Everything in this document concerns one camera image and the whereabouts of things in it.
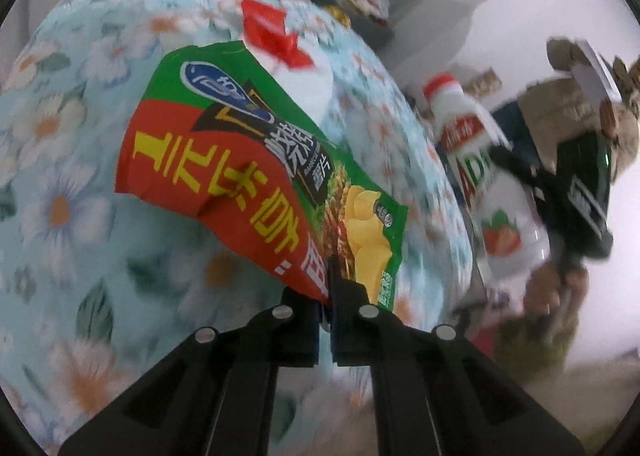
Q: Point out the yellow candy wrapper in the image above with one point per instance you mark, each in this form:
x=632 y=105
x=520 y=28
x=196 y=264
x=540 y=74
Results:
x=337 y=16

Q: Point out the grey cabinet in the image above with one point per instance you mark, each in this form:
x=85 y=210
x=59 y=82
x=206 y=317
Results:
x=372 y=33

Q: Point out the green red chips bag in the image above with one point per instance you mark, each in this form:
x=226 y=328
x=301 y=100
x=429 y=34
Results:
x=225 y=161

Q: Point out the person's right hand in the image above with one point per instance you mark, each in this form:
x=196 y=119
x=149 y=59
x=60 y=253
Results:
x=542 y=291

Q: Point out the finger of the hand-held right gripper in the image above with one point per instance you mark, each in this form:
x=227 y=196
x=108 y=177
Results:
x=515 y=131

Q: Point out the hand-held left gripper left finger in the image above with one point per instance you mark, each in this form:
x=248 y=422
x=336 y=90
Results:
x=305 y=336

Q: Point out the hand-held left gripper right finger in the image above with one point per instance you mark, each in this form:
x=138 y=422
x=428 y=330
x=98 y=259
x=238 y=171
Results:
x=350 y=331

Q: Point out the white bottle with red cap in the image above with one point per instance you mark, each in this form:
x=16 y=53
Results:
x=505 y=206

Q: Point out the blue floral tablecloth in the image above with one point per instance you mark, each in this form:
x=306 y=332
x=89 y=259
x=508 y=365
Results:
x=65 y=161

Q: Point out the red plastic wrapper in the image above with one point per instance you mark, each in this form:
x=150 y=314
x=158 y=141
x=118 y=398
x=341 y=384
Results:
x=270 y=31

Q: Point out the green fluffy rug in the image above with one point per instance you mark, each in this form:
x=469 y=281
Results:
x=535 y=351

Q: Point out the beige patterned cloth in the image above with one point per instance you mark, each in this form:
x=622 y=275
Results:
x=555 y=101

